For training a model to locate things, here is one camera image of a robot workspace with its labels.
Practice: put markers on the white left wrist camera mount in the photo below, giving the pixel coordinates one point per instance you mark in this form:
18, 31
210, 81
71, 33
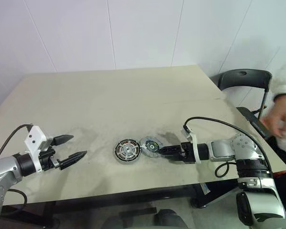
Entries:
33, 140

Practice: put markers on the black table frame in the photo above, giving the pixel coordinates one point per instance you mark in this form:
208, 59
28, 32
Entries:
109, 199

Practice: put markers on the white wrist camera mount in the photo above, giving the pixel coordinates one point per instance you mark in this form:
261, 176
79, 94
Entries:
196, 145
33, 140

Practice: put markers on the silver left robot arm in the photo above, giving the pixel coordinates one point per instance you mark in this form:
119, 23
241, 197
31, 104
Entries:
2, 171

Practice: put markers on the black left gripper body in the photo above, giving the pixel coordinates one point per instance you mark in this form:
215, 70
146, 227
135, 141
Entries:
47, 159

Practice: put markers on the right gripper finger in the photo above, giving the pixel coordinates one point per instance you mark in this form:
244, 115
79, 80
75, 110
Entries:
175, 159
170, 150

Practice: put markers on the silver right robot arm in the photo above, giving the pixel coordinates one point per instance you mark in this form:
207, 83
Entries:
228, 150

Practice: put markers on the dark rounded shape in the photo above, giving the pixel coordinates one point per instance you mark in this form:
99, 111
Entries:
171, 219

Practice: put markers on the grey finned motor end cap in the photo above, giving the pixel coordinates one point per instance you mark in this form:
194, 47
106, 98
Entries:
150, 146

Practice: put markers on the black flat case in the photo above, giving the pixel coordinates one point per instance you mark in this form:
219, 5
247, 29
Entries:
262, 127

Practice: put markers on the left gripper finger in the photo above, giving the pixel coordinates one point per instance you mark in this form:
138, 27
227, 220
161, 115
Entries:
63, 139
74, 158

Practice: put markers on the motor stator with copper windings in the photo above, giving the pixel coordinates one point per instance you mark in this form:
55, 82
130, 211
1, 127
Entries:
124, 163

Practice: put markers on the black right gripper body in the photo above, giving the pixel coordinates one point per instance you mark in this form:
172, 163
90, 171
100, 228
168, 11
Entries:
188, 152

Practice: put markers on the person's bare hand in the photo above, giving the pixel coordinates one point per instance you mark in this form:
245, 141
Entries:
284, 112

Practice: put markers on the black folding chair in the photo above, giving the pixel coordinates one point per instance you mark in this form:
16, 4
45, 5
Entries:
243, 76

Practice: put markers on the silver spoked motor rotor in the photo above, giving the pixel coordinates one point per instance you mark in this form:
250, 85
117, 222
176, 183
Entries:
127, 149

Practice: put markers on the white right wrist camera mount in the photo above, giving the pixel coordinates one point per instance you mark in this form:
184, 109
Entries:
196, 145

